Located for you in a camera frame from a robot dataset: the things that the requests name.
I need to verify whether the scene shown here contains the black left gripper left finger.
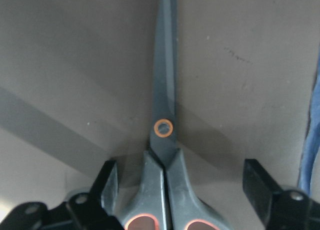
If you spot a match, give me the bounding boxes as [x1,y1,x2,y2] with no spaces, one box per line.
[0,160,123,229]

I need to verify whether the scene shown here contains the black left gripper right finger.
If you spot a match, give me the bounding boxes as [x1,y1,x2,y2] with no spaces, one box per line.
[242,159,320,229]

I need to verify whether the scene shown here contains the black orange scissors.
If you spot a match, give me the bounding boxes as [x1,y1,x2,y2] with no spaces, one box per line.
[118,0,231,229]

